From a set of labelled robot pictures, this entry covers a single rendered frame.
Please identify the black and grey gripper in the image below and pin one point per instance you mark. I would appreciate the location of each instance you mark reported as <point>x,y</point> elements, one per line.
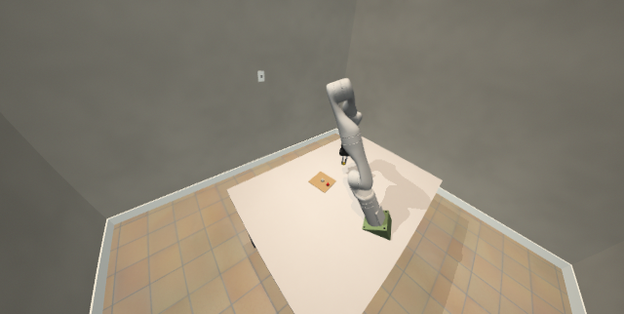
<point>343,153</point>

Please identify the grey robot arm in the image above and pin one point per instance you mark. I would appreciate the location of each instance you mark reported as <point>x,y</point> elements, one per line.
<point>351,139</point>

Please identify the tan flat mat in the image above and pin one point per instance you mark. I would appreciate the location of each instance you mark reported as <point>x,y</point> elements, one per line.
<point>316,181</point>

